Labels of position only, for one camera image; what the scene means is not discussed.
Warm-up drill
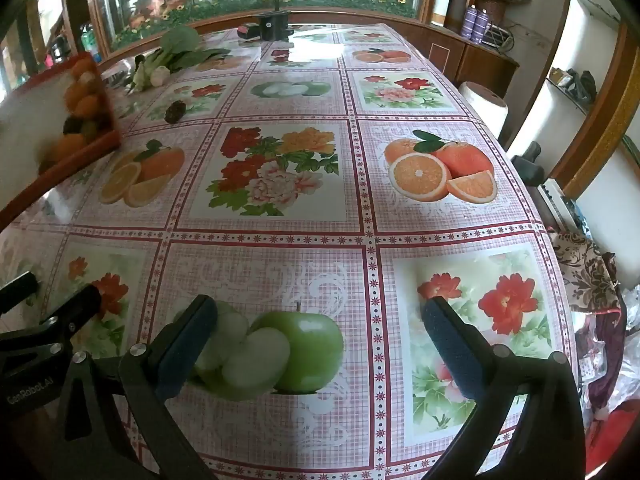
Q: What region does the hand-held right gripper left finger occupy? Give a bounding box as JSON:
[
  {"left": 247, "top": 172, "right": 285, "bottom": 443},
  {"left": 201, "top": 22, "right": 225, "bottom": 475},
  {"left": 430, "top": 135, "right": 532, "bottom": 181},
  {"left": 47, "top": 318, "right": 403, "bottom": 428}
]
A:
[{"left": 61, "top": 294, "right": 223, "bottom": 480}]

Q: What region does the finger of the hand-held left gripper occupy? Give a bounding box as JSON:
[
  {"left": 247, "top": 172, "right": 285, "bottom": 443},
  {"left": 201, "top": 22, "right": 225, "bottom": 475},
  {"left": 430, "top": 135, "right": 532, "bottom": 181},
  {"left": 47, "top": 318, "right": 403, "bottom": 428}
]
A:
[
  {"left": 0, "top": 271, "right": 40, "bottom": 308},
  {"left": 0, "top": 285, "right": 102, "bottom": 356}
]

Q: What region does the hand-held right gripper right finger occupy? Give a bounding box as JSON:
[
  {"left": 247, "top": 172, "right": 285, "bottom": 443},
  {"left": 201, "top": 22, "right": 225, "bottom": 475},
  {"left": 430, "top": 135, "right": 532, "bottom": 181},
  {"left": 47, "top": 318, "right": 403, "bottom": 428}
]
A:
[{"left": 421, "top": 296, "right": 588, "bottom": 480}]

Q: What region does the red tray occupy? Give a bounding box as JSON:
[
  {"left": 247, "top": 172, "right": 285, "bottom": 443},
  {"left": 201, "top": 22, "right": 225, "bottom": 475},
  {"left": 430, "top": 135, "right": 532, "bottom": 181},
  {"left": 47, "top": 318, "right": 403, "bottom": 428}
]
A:
[{"left": 0, "top": 52, "right": 123, "bottom": 231}]

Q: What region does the floral printed tablecloth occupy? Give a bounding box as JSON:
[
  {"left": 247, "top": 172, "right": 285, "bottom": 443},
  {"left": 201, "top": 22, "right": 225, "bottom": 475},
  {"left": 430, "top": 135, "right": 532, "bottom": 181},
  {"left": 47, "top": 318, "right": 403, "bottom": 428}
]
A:
[{"left": 0, "top": 22, "right": 583, "bottom": 480}]

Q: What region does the brown patterned cloth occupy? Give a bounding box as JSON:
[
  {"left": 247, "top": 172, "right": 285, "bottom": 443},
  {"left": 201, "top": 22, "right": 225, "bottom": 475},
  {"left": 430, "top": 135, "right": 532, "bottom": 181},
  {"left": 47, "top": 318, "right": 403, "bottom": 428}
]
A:
[{"left": 547, "top": 230, "right": 626, "bottom": 313}]

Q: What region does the black chair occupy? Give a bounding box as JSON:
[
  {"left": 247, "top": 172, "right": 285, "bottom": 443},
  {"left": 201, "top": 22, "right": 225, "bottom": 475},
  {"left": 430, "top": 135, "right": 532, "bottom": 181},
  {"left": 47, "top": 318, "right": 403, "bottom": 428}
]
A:
[{"left": 510, "top": 141, "right": 546, "bottom": 188}]

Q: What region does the white paper roll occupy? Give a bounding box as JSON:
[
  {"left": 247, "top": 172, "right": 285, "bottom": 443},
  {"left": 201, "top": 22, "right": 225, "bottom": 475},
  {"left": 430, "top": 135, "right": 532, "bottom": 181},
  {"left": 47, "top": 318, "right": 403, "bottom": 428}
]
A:
[{"left": 457, "top": 81, "right": 510, "bottom": 136}]

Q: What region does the green plastic bottle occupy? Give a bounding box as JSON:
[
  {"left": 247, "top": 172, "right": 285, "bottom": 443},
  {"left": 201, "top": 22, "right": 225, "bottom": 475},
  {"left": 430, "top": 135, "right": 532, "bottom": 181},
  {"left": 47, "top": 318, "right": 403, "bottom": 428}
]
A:
[{"left": 80, "top": 22, "right": 103, "bottom": 56}]

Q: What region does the green bok choy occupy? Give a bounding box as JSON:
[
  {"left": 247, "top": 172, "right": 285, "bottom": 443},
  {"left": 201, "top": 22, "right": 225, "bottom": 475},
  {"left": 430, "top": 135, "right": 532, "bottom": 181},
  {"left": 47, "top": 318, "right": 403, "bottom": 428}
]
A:
[{"left": 127, "top": 25, "right": 231, "bottom": 93}]

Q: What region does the black clamp device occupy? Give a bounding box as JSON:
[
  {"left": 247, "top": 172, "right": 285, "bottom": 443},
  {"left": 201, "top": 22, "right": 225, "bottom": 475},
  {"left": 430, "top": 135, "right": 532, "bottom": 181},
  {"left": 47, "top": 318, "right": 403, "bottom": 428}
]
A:
[{"left": 257, "top": 10, "right": 291, "bottom": 41}]

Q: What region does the wicker basket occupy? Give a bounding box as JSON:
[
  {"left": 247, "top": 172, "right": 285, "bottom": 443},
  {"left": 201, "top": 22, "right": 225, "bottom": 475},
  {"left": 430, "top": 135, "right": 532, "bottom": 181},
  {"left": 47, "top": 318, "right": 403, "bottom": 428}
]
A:
[{"left": 475, "top": 0, "right": 533, "bottom": 23}]

